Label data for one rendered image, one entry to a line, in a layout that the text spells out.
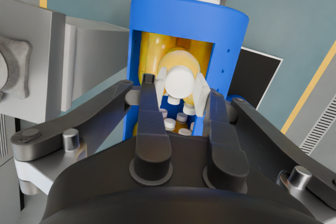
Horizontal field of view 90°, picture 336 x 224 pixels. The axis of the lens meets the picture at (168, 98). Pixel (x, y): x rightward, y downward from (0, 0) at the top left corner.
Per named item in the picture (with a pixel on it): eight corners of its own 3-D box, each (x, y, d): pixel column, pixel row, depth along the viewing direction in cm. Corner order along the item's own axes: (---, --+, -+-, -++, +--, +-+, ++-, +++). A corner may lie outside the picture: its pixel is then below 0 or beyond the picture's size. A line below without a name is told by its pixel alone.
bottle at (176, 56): (163, 45, 40) (154, 53, 22) (193, 46, 40) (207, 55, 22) (162, 75, 42) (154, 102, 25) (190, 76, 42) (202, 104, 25)
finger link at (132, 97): (150, 109, 15) (116, 104, 15) (156, 91, 19) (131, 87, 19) (152, 93, 14) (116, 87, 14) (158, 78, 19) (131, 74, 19)
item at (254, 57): (170, 169, 199) (170, 179, 185) (218, 40, 146) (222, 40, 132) (212, 179, 202) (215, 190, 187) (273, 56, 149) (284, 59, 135)
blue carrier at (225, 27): (129, 196, 87) (102, 265, 61) (148, 10, 56) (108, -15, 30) (183, 209, 85) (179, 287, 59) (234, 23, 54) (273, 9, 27)
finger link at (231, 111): (211, 102, 14) (247, 109, 14) (204, 86, 19) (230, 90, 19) (207, 118, 15) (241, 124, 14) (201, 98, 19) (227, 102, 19)
